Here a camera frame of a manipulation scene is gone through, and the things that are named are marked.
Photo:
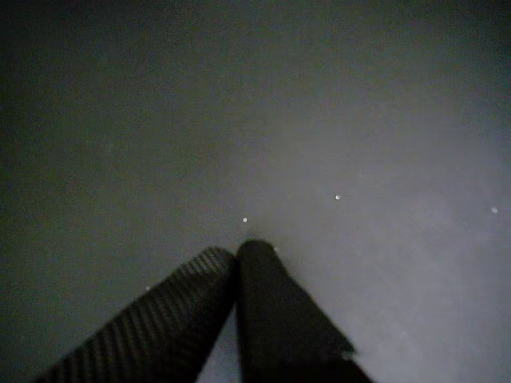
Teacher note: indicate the smooth gripper finger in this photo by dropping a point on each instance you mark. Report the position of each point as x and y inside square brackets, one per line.
[279, 319]

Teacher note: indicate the ribbed gripper finger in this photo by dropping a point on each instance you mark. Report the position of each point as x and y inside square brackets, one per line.
[159, 319]

